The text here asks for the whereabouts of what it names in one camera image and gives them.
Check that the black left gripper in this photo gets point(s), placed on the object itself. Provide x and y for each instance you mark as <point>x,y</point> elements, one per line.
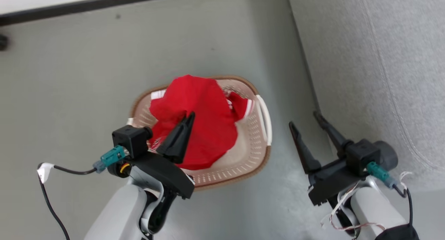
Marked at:
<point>170,174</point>

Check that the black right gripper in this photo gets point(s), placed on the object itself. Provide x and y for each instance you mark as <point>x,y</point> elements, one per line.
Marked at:
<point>330,182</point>

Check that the red clothing with white stripes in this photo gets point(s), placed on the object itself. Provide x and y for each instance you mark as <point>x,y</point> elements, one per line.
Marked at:
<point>205,108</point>

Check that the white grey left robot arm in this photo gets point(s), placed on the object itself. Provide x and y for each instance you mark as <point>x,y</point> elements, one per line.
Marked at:
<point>118,212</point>

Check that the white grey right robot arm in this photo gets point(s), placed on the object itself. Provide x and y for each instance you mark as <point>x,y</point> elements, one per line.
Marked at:
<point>375,208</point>

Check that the beige perforated laundry basket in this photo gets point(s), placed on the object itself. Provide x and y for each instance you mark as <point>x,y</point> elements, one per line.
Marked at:
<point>243,153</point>

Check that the grey fabric sofa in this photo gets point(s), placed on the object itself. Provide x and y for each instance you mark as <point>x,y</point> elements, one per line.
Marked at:
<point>382,59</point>

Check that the black baseboard strip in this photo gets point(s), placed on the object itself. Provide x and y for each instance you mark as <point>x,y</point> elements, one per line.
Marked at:
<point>69,9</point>

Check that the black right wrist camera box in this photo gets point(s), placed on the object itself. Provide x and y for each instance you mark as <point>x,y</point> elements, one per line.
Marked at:
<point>361,155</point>

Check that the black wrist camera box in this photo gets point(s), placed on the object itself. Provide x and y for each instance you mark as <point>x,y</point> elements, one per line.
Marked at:
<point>361,155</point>
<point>130,139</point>

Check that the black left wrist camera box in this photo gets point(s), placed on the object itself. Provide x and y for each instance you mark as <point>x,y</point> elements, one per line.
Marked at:
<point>130,139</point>

